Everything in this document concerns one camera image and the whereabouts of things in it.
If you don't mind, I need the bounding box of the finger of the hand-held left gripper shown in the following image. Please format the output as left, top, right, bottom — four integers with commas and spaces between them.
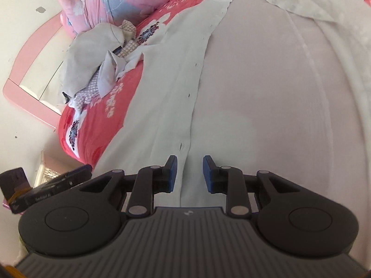
43, 164, 93, 191

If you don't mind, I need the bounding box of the crumpled grey patterned cloth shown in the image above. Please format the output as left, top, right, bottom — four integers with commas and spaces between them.
62, 23, 145, 105

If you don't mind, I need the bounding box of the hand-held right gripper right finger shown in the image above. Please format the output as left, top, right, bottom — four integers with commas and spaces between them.
202, 155, 304, 218

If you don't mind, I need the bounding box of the white shirt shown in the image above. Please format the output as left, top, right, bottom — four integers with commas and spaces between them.
92, 0, 371, 267

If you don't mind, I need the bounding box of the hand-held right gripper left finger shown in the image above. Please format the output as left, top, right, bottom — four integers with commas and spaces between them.
78, 155, 178, 217

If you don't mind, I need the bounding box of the pink headboard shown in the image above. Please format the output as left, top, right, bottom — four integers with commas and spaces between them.
3, 12, 76, 129

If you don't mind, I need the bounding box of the white nightstand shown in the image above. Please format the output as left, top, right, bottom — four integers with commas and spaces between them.
34, 151, 70, 189

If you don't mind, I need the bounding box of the red floral blanket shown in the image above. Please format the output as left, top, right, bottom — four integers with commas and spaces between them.
58, 0, 215, 168

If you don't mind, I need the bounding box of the pink and blue pillow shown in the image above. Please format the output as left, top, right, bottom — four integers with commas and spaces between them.
57, 0, 215, 39

